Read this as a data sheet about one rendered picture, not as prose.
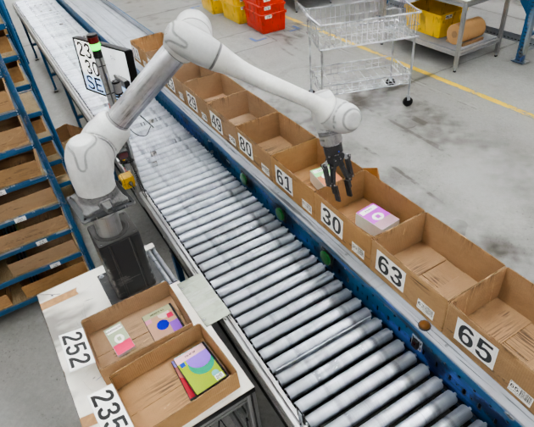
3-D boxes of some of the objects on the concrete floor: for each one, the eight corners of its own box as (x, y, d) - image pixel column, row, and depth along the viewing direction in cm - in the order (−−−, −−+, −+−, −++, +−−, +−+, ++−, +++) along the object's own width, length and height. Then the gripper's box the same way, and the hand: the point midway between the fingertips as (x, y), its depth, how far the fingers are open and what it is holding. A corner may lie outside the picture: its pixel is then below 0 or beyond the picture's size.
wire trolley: (392, 85, 532) (401, -14, 468) (413, 106, 488) (425, 1, 424) (300, 98, 525) (295, 1, 460) (312, 122, 481) (308, 17, 417)
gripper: (345, 135, 192) (356, 189, 200) (308, 150, 186) (320, 205, 194) (356, 136, 186) (367, 191, 194) (318, 152, 179) (330, 208, 187)
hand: (342, 191), depth 193 cm, fingers open, 5 cm apart
